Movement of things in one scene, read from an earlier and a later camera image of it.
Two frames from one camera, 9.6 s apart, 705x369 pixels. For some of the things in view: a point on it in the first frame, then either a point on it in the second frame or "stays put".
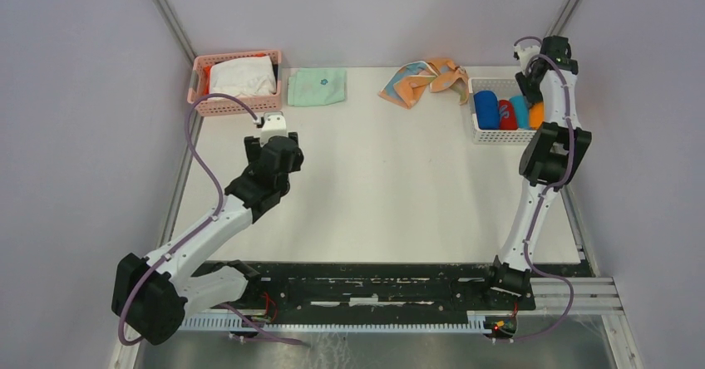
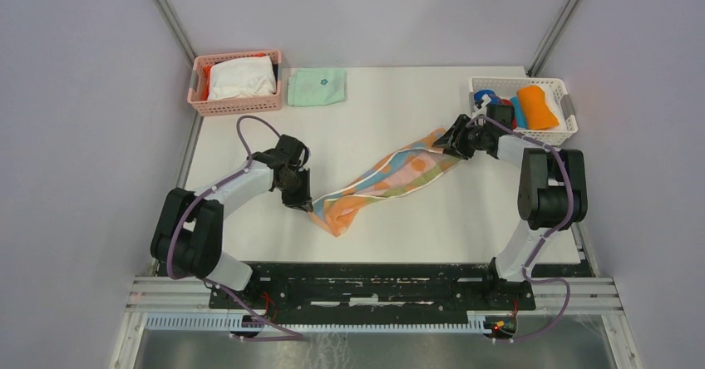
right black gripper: [522, 81] → [457, 148]
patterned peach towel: [406, 81] → [408, 164]
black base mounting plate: [416, 287] stays put
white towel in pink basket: [244, 77] stays put
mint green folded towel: [316, 86] stays put
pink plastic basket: [220, 105] stays put
